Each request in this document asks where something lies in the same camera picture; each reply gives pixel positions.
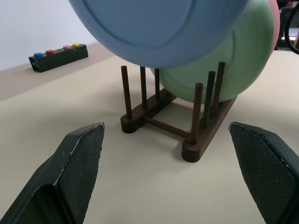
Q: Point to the dark wooden dish rack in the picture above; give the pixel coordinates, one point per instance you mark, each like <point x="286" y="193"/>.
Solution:
<point x="201" y="149"/>

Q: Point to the red plate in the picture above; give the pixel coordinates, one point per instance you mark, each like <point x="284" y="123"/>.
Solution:
<point x="276" y="25"/>

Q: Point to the blue plate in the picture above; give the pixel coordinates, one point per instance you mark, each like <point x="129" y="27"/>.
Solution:
<point x="140" y="23"/>

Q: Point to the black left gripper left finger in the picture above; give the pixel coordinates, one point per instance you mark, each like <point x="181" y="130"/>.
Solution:
<point x="58" y="179"/>

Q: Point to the green plate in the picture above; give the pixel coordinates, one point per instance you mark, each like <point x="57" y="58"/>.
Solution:
<point x="245" y="58"/>

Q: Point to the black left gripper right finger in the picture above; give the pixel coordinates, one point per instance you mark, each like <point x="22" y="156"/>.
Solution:
<point x="268" y="170"/>

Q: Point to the black box with coloured buttons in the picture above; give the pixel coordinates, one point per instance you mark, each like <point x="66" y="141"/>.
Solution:
<point x="58" y="59"/>

